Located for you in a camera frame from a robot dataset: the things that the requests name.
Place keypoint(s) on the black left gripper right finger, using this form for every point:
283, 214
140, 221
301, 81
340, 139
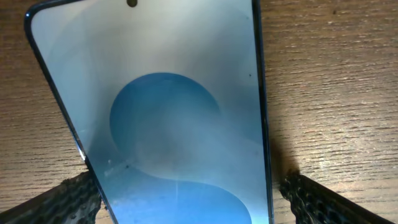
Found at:
312, 203

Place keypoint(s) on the blue Galaxy smartphone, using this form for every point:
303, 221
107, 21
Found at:
166, 101

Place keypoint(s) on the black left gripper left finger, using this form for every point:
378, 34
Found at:
75, 200

